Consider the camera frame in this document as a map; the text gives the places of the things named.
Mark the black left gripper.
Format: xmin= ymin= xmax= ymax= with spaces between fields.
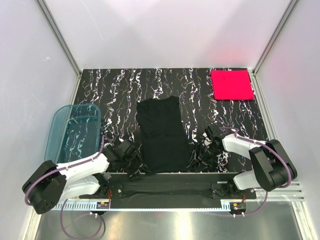
xmin=120 ymin=151 xmax=150 ymax=180

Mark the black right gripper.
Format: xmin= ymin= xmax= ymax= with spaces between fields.
xmin=186 ymin=142 xmax=222 ymax=174

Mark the black t shirt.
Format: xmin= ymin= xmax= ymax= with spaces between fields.
xmin=136 ymin=96 xmax=191 ymax=174

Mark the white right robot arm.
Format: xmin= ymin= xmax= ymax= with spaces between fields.
xmin=188 ymin=125 xmax=298 ymax=199

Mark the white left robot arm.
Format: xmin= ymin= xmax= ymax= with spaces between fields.
xmin=22 ymin=140 xmax=150 ymax=215

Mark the blue transparent plastic bin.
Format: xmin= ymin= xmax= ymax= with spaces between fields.
xmin=44 ymin=103 xmax=102 ymax=164

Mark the folded red t shirt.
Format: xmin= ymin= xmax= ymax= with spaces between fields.
xmin=210 ymin=70 xmax=254 ymax=101

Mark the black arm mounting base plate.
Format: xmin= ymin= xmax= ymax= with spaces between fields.
xmin=80 ymin=173 xmax=257 ymax=200

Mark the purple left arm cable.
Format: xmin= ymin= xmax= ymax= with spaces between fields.
xmin=23 ymin=134 xmax=113 ymax=238

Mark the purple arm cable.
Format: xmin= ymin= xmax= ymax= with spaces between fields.
xmin=23 ymin=134 xmax=113 ymax=238
xmin=219 ymin=126 xmax=292 ymax=216

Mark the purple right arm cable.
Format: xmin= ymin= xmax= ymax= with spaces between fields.
xmin=219 ymin=126 xmax=292 ymax=216

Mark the aluminium frame rail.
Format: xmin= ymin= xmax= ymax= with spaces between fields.
xmin=32 ymin=181 xmax=306 ymax=201

